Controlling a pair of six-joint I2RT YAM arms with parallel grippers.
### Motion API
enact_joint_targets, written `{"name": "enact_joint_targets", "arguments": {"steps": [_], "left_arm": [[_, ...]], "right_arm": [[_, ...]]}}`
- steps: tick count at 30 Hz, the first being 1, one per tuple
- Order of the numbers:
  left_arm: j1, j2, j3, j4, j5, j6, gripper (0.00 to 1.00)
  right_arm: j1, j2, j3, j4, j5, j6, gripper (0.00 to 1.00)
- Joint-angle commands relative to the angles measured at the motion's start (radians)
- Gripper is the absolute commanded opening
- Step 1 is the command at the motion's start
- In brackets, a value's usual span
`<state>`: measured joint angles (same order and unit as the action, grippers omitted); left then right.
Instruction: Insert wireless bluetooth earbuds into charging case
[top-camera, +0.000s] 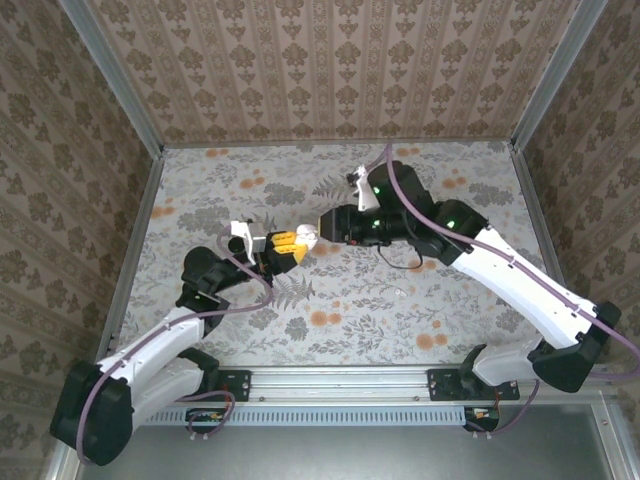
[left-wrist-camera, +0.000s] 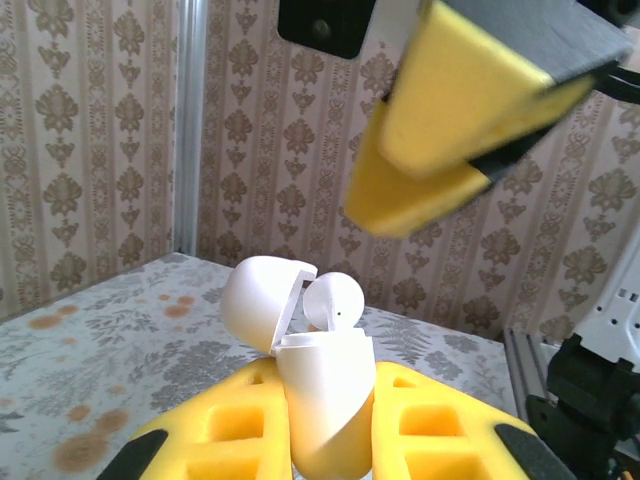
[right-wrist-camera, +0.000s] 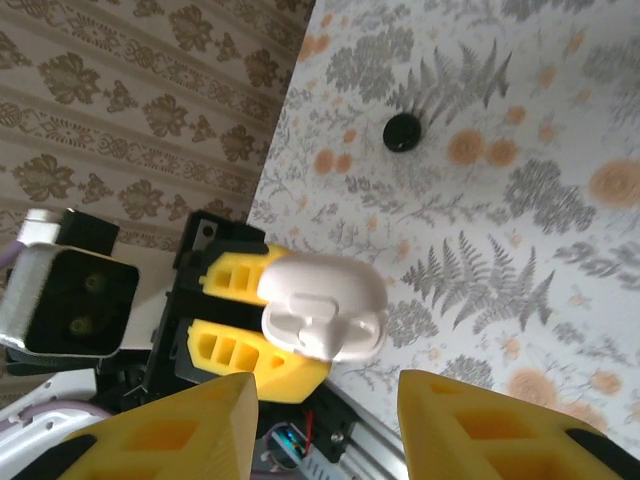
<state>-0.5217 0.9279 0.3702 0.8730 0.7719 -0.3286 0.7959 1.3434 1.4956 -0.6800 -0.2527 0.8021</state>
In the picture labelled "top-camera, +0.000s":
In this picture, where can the white earbud charging case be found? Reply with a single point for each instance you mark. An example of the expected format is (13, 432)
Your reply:
(307, 237)

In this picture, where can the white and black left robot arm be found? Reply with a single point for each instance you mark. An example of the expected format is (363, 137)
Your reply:
(150, 345)

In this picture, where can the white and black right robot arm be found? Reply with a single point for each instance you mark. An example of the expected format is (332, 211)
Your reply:
(525, 295)

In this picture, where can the floral patterned table cover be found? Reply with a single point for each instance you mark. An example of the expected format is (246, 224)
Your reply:
(340, 345)

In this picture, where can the black connector board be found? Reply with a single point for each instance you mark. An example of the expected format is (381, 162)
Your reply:
(207, 417)
(482, 417)

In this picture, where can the grey metal panel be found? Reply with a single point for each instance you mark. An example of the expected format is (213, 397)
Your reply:
(340, 455)

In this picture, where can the aluminium side rail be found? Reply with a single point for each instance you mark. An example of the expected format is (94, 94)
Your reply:
(137, 240)
(538, 220)

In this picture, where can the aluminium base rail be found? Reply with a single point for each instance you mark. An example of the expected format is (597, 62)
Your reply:
(340, 382)

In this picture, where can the aluminium corner post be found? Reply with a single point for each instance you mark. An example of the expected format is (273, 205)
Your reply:
(118, 80)
(554, 75)

